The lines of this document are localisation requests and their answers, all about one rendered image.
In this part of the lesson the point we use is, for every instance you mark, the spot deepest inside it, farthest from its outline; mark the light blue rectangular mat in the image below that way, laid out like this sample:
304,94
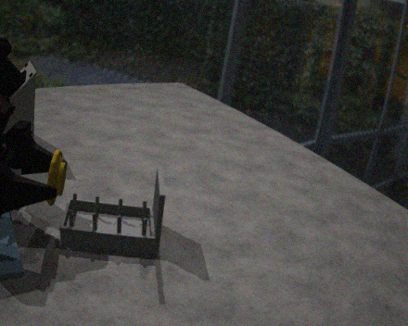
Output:
10,263

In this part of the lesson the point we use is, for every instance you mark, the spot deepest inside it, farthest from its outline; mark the dark grey dish rack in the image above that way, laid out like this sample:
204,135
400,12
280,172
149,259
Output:
115,226

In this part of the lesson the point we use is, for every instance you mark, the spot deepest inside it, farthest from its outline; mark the yellow plate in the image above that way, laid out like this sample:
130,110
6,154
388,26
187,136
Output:
57,175

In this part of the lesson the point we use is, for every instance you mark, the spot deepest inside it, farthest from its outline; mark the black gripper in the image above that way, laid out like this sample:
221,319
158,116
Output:
22,152

